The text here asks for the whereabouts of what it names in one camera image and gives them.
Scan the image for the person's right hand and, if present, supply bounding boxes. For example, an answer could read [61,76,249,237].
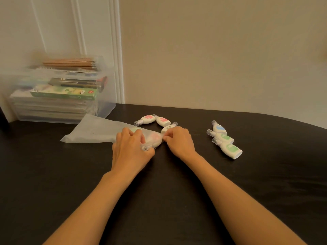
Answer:
[162,126,199,162]

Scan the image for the person's left hand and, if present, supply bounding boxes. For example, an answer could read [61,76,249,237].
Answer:
[111,127,156,178]

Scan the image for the white printed correction tape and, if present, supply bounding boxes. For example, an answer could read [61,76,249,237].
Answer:
[161,121,178,134]

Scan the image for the white pink correction tape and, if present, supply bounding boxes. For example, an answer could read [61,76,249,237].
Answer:
[134,114,157,126]
[143,132,164,150]
[152,114,172,127]

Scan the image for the white blue correction tape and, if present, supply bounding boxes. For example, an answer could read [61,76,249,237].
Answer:
[211,120,228,135]

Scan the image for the white green correction tape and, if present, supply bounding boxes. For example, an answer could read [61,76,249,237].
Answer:
[212,138,243,160]
[206,129,235,145]

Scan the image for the translucent plastic sheet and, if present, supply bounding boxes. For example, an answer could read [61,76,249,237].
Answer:
[60,114,164,151]

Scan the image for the clear plastic storage bin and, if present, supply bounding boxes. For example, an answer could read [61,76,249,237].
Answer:
[0,55,117,125]

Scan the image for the green pencil box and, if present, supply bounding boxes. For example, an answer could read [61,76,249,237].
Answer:
[30,84,99,101]

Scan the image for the bundle of wooden pencils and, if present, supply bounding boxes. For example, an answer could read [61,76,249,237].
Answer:
[43,58,97,71]

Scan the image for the person's left forearm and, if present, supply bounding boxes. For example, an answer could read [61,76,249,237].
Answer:
[43,172,133,245]

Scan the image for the person's right forearm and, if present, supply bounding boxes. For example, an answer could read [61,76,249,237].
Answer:
[185,154,307,245]

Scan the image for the black framed panel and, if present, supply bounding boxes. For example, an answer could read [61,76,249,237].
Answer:
[0,105,10,132]

